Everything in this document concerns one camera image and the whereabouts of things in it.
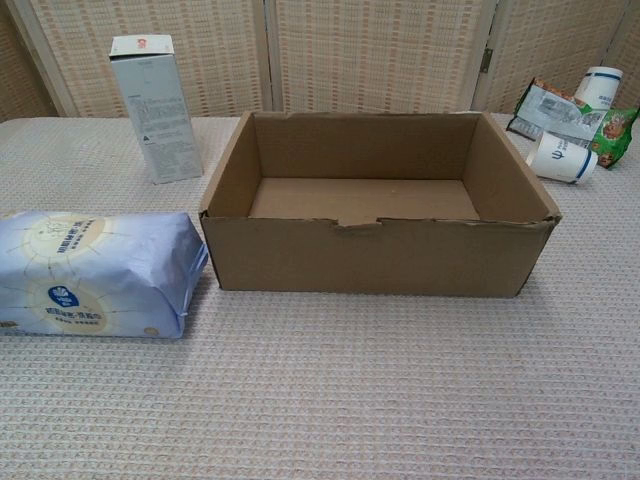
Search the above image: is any white plastic food bag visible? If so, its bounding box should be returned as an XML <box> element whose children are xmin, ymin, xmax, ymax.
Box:
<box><xmin>0</xmin><ymin>209</ymin><xmax>209</xmax><ymax>341</ymax></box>

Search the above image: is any open brown cardboard box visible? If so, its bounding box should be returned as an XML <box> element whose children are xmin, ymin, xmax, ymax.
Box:
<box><xmin>199</xmin><ymin>110</ymin><xmax>563</xmax><ymax>299</ymax></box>

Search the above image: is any tall white carton box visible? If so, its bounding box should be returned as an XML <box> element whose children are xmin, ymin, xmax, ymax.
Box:
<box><xmin>108</xmin><ymin>34</ymin><xmax>205</xmax><ymax>186</ymax></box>

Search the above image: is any beige woven tablecloth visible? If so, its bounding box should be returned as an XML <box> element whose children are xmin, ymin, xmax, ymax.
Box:
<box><xmin>0</xmin><ymin>112</ymin><xmax>640</xmax><ymax>480</ymax></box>

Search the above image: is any woven folding screen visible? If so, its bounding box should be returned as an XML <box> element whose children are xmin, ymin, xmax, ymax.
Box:
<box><xmin>0</xmin><ymin>0</ymin><xmax>640</xmax><ymax>123</ymax></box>

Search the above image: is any white paper cup blue logo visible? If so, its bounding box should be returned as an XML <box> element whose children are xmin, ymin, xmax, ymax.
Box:
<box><xmin>572</xmin><ymin>66</ymin><xmax>625</xmax><ymax>112</ymax></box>
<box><xmin>526</xmin><ymin>130</ymin><xmax>600</xmax><ymax>186</ymax></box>

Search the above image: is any green and white snack bag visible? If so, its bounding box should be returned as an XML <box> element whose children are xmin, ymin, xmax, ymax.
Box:
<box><xmin>506</xmin><ymin>77</ymin><xmax>626</xmax><ymax>170</ymax></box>

